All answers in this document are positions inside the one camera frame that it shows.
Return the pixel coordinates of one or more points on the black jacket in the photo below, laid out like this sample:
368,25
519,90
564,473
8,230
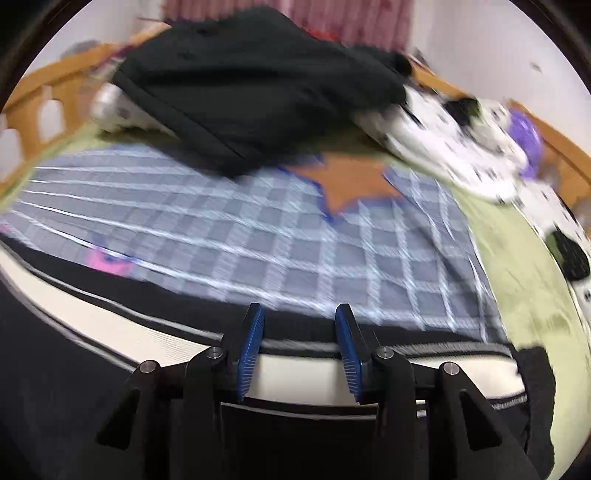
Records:
254,83

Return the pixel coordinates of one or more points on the white flower print pillow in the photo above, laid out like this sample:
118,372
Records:
111,108

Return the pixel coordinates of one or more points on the black pants with white stripe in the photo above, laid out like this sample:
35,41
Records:
138,332

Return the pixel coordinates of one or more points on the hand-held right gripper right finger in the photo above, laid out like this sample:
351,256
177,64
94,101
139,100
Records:
347,346

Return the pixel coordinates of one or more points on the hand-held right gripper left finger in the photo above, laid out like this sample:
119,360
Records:
253,341

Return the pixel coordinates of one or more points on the purple plush toy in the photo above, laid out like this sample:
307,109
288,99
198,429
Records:
524,134

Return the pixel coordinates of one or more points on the grey plaid bedsheet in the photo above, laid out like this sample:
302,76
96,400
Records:
207,221

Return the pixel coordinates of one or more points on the white flower print quilt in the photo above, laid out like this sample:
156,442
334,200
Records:
438,143

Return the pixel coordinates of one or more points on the wooden bed headboard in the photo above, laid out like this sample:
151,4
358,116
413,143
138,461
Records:
27,97

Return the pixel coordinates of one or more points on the red patterned curtain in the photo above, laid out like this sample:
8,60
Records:
351,23

